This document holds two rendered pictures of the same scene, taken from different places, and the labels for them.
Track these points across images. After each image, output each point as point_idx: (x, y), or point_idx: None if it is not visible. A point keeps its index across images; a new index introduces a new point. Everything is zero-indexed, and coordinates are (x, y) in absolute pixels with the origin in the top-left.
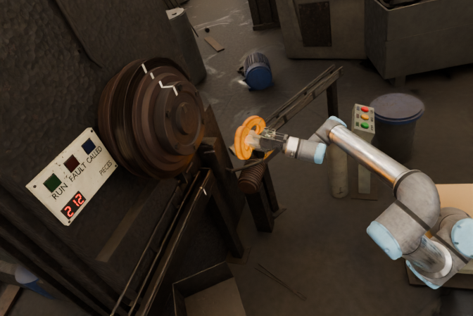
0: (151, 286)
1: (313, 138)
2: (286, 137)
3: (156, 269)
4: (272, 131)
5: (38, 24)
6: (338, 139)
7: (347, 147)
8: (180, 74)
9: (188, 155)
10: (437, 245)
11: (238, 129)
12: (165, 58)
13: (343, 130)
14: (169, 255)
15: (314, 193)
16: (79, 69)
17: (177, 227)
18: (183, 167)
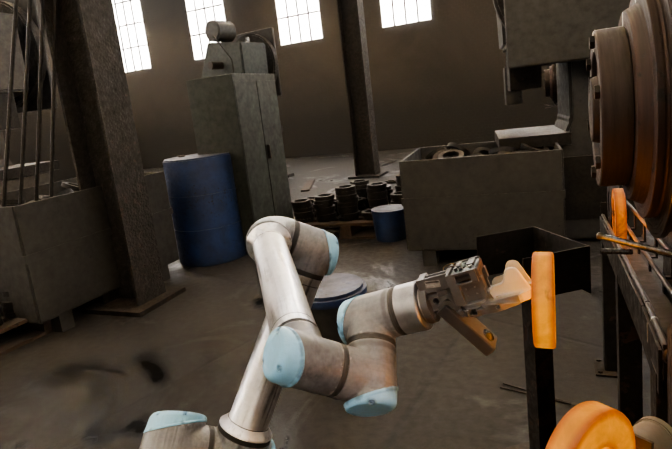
0: (649, 278)
1: (357, 348)
2: (420, 276)
3: (659, 285)
4: (452, 273)
5: None
6: (308, 306)
7: (302, 289)
8: (651, 40)
9: (638, 208)
10: (227, 421)
11: (545, 253)
12: None
13: (289, 305)
14: (630, 268)
15: None
16: None
17: (671, 310)
18: (645, 218)
